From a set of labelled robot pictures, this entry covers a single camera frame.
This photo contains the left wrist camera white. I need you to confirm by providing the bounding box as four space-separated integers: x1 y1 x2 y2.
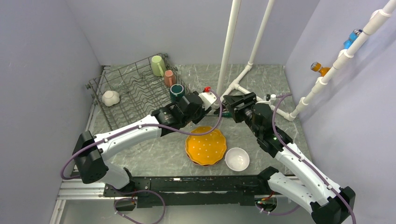
198 86 218 110

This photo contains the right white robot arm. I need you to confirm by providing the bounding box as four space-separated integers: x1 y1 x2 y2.
224 93 357 224

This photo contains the white scalloped small bowl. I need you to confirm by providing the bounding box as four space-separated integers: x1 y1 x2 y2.
101 91 120 107

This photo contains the orange clamp on pipe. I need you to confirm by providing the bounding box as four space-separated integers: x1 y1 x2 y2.
311 62 330 77

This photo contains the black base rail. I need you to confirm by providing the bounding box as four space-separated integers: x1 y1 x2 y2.
103 175 272 208

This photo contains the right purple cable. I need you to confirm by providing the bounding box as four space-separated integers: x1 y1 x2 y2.
254 94 357 224

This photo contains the light green mug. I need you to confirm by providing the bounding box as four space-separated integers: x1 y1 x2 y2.
151 55 167 77

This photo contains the yellow polka dot plate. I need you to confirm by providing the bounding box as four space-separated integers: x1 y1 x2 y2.
185 129 227 154

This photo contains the grey wire dish rack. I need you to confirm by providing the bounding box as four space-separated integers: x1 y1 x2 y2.
86 56 171 133

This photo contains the dark green mug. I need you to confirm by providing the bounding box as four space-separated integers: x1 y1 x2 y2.
170 84 185 102

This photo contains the small red-brown mug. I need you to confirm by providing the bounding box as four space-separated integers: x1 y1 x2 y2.
164 70 177 88

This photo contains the white PVC pipe frame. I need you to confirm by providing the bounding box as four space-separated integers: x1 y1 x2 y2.
212 0 296 122

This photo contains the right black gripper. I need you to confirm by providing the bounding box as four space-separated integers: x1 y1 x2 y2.
224 92 262 137

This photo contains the red plate under yellow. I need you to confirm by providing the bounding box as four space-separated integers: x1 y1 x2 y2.
187 153 225 167

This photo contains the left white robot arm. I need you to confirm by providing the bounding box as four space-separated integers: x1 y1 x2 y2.
72 91 222 196

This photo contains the blue clamp on pipe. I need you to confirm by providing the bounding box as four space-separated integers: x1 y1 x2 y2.
343 29 362 49

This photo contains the white PVC pipe diagonal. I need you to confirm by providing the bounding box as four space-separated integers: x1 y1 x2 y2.
289 0 396 121

